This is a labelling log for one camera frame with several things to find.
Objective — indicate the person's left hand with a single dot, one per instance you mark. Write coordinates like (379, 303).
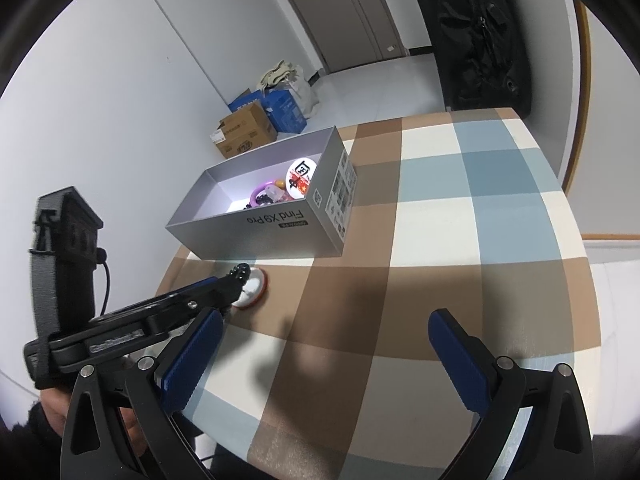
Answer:
(54, 407)

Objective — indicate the blue cardboard box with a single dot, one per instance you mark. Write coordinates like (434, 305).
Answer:
(287, 110)

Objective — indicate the round printed pin badge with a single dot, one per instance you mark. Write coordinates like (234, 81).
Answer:
(300, 177)

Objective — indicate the checkered tablecloth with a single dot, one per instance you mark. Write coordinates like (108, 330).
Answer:
(440, 210)

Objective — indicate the brown cardboard box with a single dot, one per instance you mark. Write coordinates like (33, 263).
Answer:
(245, 127)

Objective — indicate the beige cloth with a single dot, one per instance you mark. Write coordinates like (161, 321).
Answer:
(277, 75)

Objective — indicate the person's left forearm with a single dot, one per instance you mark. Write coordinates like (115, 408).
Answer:
(25, 440)

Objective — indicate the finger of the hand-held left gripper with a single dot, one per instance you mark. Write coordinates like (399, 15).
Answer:
(210, 285)
(187, 311)

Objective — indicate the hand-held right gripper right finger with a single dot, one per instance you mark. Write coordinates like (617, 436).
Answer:
(457, 360)

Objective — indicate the white plastic bag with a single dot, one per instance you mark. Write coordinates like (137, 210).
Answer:
(307, 92)

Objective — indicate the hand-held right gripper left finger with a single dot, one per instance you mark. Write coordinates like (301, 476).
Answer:
(192, 360)

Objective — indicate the grey cardboard box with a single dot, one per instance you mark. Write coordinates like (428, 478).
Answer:
(280, 232)

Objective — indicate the black backpack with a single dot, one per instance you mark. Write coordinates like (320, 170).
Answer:
(475, 35)

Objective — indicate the grey door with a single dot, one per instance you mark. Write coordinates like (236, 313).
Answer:
(340, 10)

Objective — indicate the white cabinet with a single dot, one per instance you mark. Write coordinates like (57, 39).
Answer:
(615, 135)

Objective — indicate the white pin badge red rim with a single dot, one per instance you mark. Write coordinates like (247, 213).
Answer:
(255, 290)

